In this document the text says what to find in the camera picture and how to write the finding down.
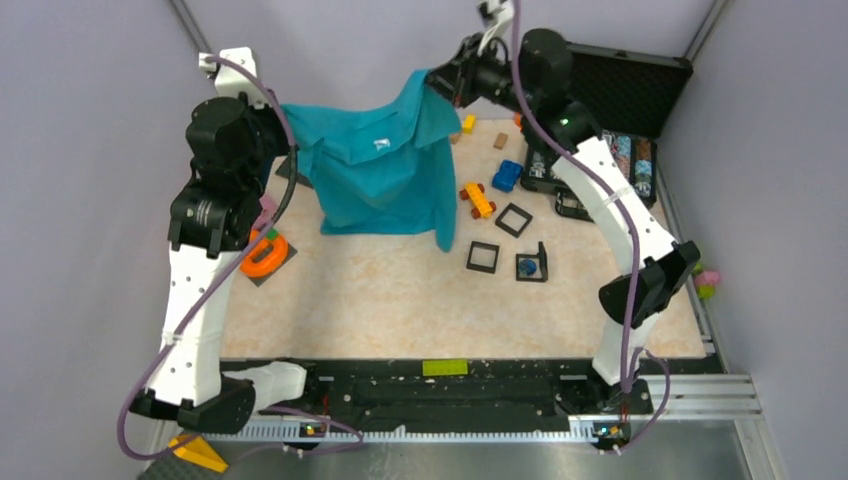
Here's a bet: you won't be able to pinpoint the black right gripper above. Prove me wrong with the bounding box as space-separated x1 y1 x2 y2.
418 35 534 118

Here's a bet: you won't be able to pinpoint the teal garment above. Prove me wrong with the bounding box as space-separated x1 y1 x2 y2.
282 69 460 252

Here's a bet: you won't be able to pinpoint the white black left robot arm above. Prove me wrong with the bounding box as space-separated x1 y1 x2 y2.
128 95 321 434

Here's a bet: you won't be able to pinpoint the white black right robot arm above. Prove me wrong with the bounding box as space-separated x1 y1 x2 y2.
426 29 700 412

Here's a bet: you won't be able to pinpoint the white garment tag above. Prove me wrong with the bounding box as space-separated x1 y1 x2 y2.
373 138 391 151

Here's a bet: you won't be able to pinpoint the yellow wooden block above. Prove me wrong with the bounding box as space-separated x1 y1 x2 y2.
461 114 476 135

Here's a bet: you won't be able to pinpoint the tan wooden block right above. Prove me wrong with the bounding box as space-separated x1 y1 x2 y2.
493 133 508 150

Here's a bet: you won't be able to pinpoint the pink plastic toy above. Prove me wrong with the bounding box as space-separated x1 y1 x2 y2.
253 193 277 230

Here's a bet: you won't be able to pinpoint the blue toy car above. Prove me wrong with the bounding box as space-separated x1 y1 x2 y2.
491 159 523 193

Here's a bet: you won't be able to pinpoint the dark grey mat under toy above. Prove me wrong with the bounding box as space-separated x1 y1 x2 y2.
241 245 299 287

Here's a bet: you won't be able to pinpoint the yellow toy car red wheels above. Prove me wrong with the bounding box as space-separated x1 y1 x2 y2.
459 182 497 219

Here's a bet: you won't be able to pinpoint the orange plastic toy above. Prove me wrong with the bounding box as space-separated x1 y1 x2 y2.
240 228 291 280

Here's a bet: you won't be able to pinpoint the black poker chip case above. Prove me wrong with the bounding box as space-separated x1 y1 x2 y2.
518 30 693 208

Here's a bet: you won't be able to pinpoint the green label strip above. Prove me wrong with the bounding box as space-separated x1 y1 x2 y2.
421 359 469 377

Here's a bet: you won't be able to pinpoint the green pink toy pile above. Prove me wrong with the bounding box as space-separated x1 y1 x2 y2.
692 263 722 300

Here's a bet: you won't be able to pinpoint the yellow wedge block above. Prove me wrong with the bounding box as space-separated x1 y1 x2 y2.
168 434 230 474

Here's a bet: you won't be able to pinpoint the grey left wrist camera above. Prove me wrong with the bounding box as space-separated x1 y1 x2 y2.
198 47 269 110

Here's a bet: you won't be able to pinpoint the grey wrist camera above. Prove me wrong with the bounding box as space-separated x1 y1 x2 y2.
198 47 269 110
477 0 515 41

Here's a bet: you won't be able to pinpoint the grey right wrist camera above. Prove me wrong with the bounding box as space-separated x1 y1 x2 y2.
477 0 515 41

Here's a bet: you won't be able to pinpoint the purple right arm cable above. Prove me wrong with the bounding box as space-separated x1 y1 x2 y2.
506 0 672 456

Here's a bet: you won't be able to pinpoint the black square frame far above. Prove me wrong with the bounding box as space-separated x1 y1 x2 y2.
495 203 533 238

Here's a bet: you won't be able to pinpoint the black square frame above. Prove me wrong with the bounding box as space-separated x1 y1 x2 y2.
495 203 533 238
466 241 500 274

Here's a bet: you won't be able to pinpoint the black square frame left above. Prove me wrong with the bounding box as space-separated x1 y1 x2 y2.
466 241 500 274

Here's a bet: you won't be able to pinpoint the black folded frame stand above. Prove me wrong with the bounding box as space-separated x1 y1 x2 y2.
515 241 549 283

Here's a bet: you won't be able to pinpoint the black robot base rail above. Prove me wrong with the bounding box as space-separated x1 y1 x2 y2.
251 357 654 439

